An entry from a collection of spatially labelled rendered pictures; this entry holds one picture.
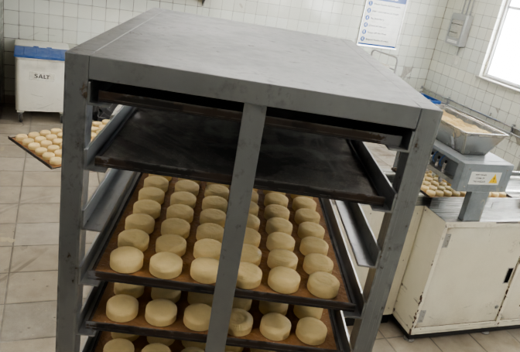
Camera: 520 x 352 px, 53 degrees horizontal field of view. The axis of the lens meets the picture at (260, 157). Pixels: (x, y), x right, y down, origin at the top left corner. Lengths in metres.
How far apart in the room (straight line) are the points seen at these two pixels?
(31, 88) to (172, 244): 5.08
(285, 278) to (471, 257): 2.47
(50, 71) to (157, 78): 5.17
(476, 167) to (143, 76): 2.40
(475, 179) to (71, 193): 2.44
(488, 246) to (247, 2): 4.47
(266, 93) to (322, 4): 6.45
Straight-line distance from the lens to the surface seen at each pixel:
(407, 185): 0.73
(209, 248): 0.86
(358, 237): 0.85
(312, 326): 0.89
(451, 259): 3.15
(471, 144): 2.97
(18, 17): 6.39
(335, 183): 0.78
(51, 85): 5.86
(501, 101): 7.16
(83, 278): 0.82
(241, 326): 0.86
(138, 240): 0.87
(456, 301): 3.37
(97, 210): 0.81
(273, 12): 6.83
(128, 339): 0.97
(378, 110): 0.68
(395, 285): 3.30
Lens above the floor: 1.96
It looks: 20 degrees down
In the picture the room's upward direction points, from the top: 10 degrees clockwise
